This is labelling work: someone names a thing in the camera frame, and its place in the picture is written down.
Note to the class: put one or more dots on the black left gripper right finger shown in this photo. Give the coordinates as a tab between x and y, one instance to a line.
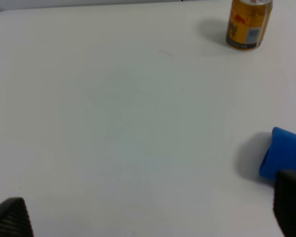
284	204

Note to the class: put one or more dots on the gold drink can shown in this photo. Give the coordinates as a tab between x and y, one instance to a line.
247	23

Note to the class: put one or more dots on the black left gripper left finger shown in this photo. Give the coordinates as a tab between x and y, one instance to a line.
14	218

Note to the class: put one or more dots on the blue rolled cloth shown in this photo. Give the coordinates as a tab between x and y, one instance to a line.
281	154

